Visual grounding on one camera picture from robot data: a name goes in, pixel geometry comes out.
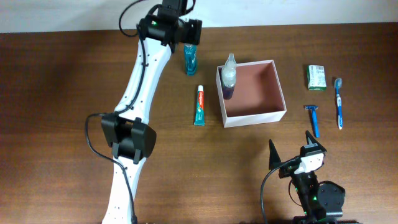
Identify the teal mouthwash bottle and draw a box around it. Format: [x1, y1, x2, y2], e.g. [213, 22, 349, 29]
[184, 44, 197, 76]

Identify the teal red toothpaste tube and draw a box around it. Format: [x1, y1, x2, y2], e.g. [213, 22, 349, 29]
[194, 85, 205, 126]

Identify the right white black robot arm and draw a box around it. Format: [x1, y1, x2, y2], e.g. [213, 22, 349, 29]
[264, 131, 345, 223]

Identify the blue white toothbrush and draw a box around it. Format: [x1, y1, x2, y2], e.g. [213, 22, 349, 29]
[334, 78, 343, 129]

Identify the blue disposable razor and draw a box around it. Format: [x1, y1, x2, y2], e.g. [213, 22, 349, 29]
[304, 105, 320, 138]

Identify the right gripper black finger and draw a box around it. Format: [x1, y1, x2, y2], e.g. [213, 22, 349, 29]
[304, 130, 324, 149]
[269, 139, 282, 170]

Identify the white open cardboard box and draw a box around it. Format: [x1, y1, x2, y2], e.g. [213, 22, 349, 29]
[216, 60, 287, 128]

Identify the clear spray bottle purple liquid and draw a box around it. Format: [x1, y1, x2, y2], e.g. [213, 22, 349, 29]
[221, 53, 237, 100]

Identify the green white soap box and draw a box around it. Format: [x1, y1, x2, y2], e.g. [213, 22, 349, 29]
[307, 65, 326, 91]

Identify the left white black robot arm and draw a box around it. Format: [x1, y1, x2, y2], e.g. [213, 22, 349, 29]
[100, 0, 202, 223]

